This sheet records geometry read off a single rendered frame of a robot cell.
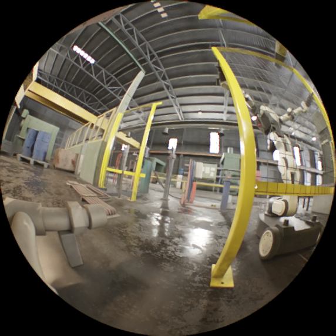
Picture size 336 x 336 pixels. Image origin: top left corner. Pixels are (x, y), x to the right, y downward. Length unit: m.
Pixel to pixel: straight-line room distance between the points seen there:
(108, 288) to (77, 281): 0.11
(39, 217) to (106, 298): 0.30
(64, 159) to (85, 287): 3.63
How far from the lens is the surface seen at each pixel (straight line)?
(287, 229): 0.73
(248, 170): 0.38
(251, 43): 11.97
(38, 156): 3.93
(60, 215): 0.38
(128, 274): 0.48
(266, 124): 1.34
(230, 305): 0.49
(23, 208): 0.38
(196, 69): 11.87
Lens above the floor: 0.40
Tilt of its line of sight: 7 degrees up
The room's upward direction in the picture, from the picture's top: 9 degrees clockwise
